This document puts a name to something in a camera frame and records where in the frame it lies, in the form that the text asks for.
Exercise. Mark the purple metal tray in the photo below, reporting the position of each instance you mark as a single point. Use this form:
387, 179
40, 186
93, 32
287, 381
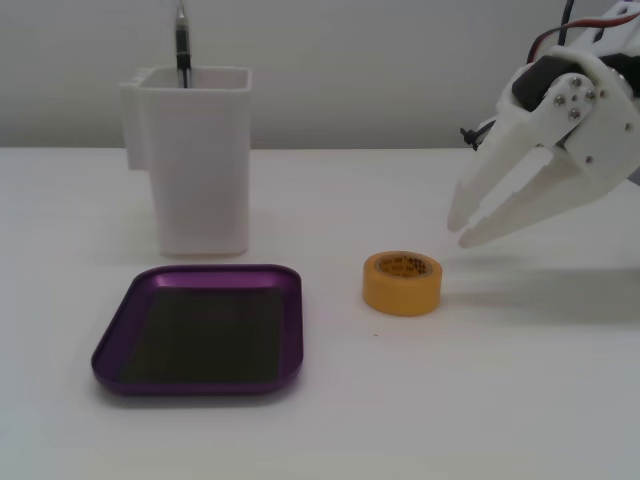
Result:
200, 340

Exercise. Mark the yellow tape roll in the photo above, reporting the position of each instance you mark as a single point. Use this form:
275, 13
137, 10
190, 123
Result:
395, 300

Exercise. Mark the black pen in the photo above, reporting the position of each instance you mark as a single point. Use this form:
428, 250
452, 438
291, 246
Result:
183, 45

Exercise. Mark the white plastic pen holder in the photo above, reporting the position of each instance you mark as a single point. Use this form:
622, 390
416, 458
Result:
200, 175

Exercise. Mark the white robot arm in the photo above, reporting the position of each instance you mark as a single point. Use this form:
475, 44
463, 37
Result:
615, 25

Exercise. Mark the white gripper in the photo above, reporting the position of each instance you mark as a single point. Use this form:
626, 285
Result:
570, 102

